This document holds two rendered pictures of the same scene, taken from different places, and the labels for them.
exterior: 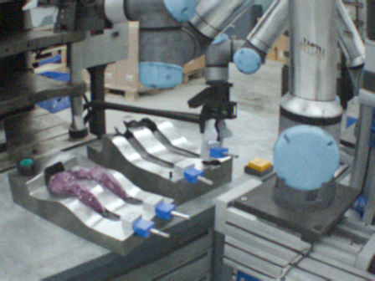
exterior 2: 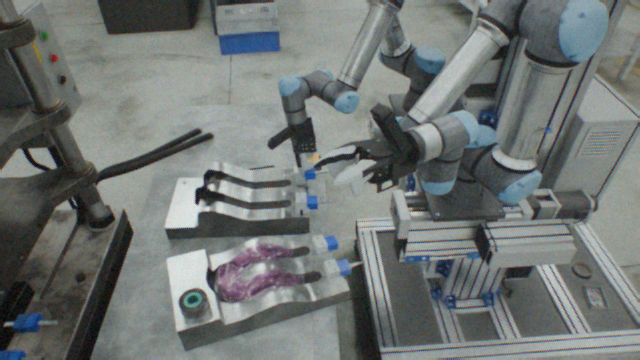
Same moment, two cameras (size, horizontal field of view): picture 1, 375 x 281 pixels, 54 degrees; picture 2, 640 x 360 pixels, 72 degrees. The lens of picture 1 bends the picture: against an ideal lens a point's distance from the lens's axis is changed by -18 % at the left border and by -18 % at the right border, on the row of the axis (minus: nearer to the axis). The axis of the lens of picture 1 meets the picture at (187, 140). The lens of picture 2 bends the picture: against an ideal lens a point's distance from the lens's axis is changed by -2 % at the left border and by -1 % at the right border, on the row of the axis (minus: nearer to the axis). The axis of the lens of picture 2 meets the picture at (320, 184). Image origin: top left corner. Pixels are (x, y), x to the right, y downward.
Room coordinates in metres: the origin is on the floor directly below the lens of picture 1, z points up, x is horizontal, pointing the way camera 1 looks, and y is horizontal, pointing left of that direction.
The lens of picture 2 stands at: (0.43, 0.81, 1.98)
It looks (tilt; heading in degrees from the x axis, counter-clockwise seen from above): 42 degrees down; 311
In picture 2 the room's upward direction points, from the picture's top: straight up
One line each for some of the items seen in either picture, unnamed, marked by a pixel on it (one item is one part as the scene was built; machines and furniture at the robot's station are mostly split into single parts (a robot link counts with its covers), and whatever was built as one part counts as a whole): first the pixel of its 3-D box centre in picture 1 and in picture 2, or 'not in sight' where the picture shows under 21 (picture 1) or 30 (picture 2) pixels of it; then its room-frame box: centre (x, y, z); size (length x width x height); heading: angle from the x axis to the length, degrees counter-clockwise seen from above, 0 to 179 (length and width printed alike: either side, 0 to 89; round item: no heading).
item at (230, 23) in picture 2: (373, 111); (247, 18); (3.85, -2.02, 0.28); 0.61 x 0.41 x 0.15; 49
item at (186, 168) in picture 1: (196, 176); (314, 202); (1.18, -0.02, 0.89); 0.13 x 0.05 x 0.05; 44
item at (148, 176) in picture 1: (152, 151); (239, 197); (1.42, 0.12, 0.87); 0.50 x 0.26 x 0.14; 44
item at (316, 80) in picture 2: (248, 53); (318, 85); (1.30, -0.19, 1.24); 0.11 x 0.11 x 0.08; 81
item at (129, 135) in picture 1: (152, 140); (242, 189); (1.40, 0.12, 0.92); 0.35 x 0.16 x 0.09; 44
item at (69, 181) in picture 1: (82, 181); (257, 269); (1.12, 0.31, 0.90); 0.26 x 0.18 x 0.08; 61
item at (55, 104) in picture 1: (48, 99); not in sight; (4.89, 1.75, 0.11); 0.61 x 0.43 x 0.22; 55
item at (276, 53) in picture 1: (279, 40); not in sight; (7.93, -1.75, 0.42); 0.86 x 0.33 x 0.83; 49
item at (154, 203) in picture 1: (168, 212); (333, 242); (1.03, 0.05, 0.86); 0.13 x 0.05 x 0.05; 61
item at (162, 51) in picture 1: (163, 53); (435, 164); (0.75, 0.04, 1.33); 0.11 x 0.08 x 0.11; 161
